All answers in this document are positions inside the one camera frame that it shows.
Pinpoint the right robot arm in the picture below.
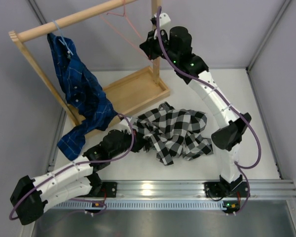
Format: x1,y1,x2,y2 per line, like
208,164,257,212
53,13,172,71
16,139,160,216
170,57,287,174
140,26,251,198

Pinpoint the aluminium mounting rail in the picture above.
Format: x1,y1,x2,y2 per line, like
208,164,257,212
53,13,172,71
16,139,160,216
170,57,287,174
29,179,296,198

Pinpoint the pink wire hanger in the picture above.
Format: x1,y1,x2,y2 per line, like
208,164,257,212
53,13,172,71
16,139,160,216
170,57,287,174
99,0,155,67

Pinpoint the wooden clothes rack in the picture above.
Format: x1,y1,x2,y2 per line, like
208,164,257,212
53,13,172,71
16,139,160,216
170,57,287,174
9,0,170,125

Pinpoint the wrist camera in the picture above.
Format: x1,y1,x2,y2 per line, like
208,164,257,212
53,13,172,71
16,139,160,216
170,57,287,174
119,117,135,131
150,13,171,32

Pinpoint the black white checkered shirt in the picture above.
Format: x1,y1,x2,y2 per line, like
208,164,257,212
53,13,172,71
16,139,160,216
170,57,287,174
133,102,213,166

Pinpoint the white slotted cable duct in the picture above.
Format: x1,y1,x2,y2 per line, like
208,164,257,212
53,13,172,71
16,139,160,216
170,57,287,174
54,200,228,211

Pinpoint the blue zip tie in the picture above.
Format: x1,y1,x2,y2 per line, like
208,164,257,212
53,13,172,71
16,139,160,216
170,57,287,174
52,20,73,58

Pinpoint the blue plaid shirt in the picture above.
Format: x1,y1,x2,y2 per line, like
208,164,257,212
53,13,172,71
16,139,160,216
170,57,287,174
47,33,117,160

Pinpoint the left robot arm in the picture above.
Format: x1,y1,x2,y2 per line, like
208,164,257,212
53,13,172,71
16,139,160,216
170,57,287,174
9,129,148,226

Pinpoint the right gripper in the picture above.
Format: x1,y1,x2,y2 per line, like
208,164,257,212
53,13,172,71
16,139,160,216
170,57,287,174
139,29,178,66

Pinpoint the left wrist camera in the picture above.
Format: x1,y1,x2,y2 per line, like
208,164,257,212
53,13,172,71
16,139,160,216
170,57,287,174
119,117,135,131

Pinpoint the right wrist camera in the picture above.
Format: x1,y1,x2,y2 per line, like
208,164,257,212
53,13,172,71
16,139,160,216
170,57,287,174
150,13,171,32

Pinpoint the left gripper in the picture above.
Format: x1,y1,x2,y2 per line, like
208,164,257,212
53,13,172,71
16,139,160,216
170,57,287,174
110,127,148,158

